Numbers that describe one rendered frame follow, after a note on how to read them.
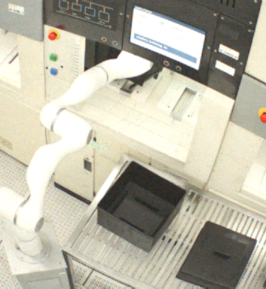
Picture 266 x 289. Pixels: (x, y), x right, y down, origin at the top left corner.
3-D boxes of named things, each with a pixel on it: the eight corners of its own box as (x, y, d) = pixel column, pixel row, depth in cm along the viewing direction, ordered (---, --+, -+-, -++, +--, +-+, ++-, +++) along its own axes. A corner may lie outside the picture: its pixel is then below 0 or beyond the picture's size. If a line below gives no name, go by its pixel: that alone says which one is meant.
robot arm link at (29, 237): (29, 247, 196) (20, 223, 176) (-4, 223, 200) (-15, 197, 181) (43, 227, 202) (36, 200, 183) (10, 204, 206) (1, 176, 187)
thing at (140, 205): (129, 180, 240) (132, 159, 226) (181, 209, 233) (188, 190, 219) (95, 223, 226) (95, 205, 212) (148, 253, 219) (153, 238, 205)
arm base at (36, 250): (17, 266, 208) (10, 251, 193) (7, 231, 218) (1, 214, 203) (55, 260, 213) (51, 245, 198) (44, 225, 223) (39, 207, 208)
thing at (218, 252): (174, 277, 212) (179, 269, 201) (201, 227, 228) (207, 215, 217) (229, 296, 206) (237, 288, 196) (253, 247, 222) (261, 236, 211)
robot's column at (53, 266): (34, 311, 268) (12, 275, 205) (21, 274, 282) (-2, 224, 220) (76, 305, 274) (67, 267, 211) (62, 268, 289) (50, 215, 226)
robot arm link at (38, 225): (7, 218, 191) (38, 240, 188) (-2, 213, 180) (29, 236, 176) (65, 113, 202) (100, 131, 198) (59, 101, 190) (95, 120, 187)
